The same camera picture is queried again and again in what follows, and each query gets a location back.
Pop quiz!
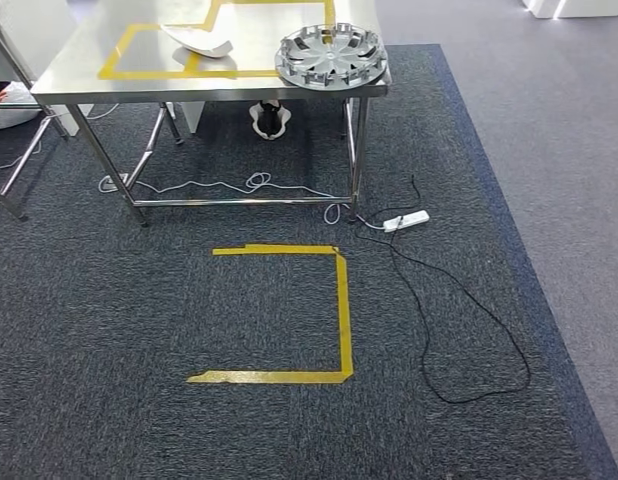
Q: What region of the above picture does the grey plastic wheel hubcap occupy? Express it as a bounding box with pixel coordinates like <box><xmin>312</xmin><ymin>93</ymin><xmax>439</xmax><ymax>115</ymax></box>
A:
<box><xmin>274</xmin><ymin>21</ymin><xmax>389</xmax><ymax>92</ymax></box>

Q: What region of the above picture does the steel workbench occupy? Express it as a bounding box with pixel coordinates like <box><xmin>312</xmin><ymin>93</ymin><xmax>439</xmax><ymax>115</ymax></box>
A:
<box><xmin>31</xmin><ymin>0</ymin><xmax>393</xmax><ymax>228</ymax></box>

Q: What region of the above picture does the yellow floor tape strip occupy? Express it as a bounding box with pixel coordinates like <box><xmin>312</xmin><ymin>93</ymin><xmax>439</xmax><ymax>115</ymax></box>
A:
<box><xmin>186</xmin><ymin>243</ymin><xmax>355</xmax><ymax>386</ymax></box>

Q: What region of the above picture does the white power strip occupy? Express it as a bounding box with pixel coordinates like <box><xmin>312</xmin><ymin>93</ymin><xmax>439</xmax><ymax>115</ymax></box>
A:
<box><xmin>382</xmin><ymin>209</ymin><xmax>431</xmax><ymax>234</ymax></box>

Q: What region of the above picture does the white curved plastic panel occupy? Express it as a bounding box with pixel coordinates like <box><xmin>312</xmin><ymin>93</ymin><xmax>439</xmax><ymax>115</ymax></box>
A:
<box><xmin>160</xmin><ymin>24</ymin><xmax>234</xmax><ymax>60</ymax></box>

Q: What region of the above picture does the white plastic bag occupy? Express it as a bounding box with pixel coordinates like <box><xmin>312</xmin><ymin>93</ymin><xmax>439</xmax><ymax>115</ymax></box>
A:
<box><xmin>0</xmin><ymin>82</ymin><xmax>43</xmax><ymax>132</ymax></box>

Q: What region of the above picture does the white board panel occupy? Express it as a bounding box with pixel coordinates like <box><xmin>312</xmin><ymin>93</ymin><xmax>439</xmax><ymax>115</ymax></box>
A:
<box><xmin>0</xmin><ymin>0</ymin><xmax>77</xmax><ymax>84</ymax></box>

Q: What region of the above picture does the white angular lit platform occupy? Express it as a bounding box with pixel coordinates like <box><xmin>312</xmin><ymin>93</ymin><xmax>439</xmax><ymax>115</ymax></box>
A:
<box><xmin>521</xmin><ymin>0</ymin><xmax>618</xmax><ymax>20</ymax></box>

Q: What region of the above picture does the white power cable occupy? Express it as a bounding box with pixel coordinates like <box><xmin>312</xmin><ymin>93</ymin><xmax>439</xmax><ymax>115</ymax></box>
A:
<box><xmin>98</xmin><ymin>172</ymin><xmax>390</xmax><ymax>231</ymax></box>

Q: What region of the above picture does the thin black floor cable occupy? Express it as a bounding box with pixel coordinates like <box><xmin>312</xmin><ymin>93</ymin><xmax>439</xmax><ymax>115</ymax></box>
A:
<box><xmin>354</xmin><ymin>175</ymin><xmax>532</xmax><ymax>405</ymax></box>

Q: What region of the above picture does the steel frame table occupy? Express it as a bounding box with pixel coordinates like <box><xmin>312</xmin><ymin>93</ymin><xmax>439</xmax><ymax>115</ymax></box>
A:
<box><xmin>0</xmin><ymin>13</ymin><xmax>70</xmax><ymax>223</ymax></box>

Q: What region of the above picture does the white floor cable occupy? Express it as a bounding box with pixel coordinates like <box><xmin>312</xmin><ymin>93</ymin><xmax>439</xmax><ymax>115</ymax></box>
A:
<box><xmin>0</xmin><ymin>140</ymin><xmax>43</xmax><ymax>176</ymax></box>

